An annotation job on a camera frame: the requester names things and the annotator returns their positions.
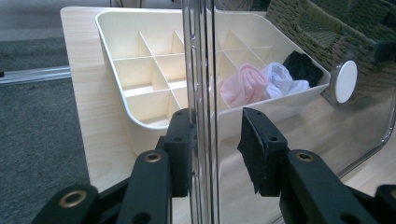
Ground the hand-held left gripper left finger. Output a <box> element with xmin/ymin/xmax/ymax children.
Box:
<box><xmin>116</xmin><ymin>107</ymin><xmax>192</xmax><ymax>224</ymax></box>

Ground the metal floor rail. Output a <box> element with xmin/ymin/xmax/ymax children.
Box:
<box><xmin>0</xmin><ymin>65</ymin><xmax>72</xmax><ymax>86</ymax></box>

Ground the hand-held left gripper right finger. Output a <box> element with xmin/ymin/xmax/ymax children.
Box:
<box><xmin>236</xmin><ymin>106</ymin><xmax>377</xmax><ymax>224</ymax></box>

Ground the pink sock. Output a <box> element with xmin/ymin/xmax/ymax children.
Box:
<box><xmin>219</xmin><ymin>77</ymin><xmax>255</xmax><ymax>109</ymax></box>
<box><xmin>236</xmin><ymin>63</ymin><xmax>269</xmax><ymax>102</ymax></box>

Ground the black sock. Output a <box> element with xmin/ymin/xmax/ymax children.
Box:
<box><xmin>282</xmin><ymin>50</ymin><xmax>312</xmax><ymax>74</ymax></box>
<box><xmin>282</xmin><ymin>50</ymin><xmax>325</xmax><ymax>88</ymax></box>

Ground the green woven basket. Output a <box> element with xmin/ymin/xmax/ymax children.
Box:
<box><xmin>264</xmin><ymin>0</ymin><xmax>396</xmax><ymax>106</ymax></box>

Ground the cream divided storage box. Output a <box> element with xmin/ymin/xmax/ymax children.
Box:
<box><xmin>94</xmin><ymin>7</ymin><xmax>332</xmax><ymax>157</ymax></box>

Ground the clear plastic lid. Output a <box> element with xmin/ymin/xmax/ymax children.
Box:
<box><xmin>181</xmin><ymin>0</ymin><xmax>396</xmax><ymax>224</ymax></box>

